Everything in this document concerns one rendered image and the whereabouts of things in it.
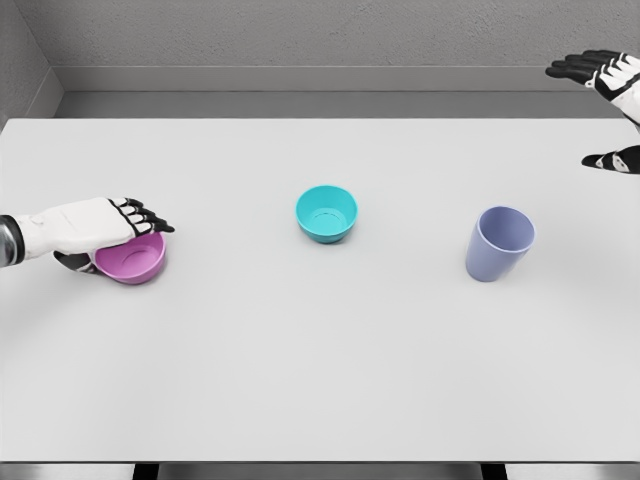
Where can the pink bowl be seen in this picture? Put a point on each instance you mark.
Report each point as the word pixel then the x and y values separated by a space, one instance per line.
pixel 132 261

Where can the lavender cup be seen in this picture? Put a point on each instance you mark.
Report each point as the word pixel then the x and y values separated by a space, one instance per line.
pixel 498 245

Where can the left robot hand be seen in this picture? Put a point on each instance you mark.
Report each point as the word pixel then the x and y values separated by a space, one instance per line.
pixel 95 225

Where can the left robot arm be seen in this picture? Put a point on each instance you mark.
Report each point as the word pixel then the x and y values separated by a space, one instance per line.
pixel 20 236

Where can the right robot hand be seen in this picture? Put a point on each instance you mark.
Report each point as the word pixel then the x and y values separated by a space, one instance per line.
pixel 620 85

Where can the teal bowl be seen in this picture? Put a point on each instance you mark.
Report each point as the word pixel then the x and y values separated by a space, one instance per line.
pixel 327 214

